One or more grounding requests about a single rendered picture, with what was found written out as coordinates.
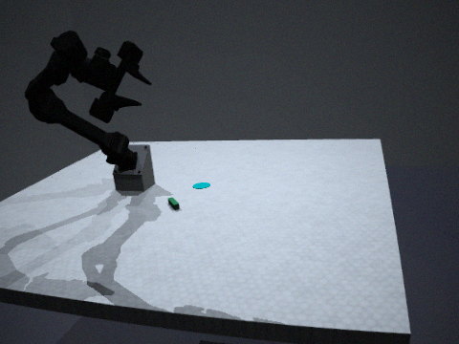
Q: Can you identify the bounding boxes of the cyan circle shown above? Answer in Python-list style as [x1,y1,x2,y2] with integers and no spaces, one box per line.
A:
[192,183,210,189]

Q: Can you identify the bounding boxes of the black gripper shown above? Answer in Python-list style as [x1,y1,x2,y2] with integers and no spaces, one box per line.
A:
[89,41,152,123]

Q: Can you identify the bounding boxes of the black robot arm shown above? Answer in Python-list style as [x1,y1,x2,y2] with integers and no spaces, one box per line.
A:
[25,31,138,171]

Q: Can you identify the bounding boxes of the dark green square post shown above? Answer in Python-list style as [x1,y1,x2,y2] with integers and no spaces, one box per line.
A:
[167,197,180,210]

